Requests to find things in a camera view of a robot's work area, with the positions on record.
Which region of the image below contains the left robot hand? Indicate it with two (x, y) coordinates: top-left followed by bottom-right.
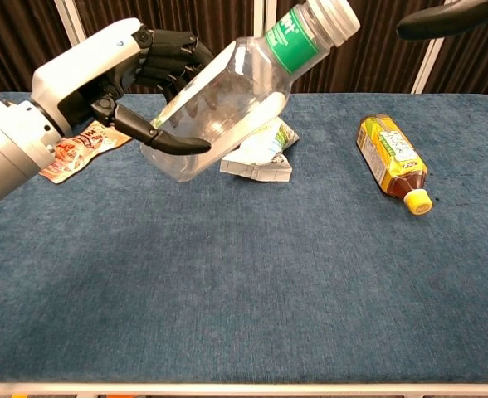
(31, 17), (214, 157)

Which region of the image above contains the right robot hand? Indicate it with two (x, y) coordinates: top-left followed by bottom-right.
(396, 0), (488, 41)

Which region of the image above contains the transparent plastic bottle green label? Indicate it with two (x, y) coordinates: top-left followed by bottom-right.
(139, 0), (361, 183)

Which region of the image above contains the amber tea bottle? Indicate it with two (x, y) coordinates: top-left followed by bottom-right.
(355, 114), (434, 216)

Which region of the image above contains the dark brown curtain panel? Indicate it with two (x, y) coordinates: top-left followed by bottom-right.
(0, 0), (69, 103)
(71, 0), (257, 95)
(276, 0), (434, 95)
(424, 12), (488, 95)

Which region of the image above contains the orange spout pouch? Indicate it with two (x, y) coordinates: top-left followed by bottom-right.
(38, 120), (133, 183)

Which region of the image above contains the white green snack bag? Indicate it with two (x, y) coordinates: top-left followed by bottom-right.
(220, 118), (300, 182)

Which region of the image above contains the blue table mat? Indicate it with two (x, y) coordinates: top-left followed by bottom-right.
(0, 91), (488, 385)

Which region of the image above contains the white partition frame post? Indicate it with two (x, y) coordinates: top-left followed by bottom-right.
(54, 0), (90, 47)
(254, 0), (279, 28)
(411, 36), (445, 95)

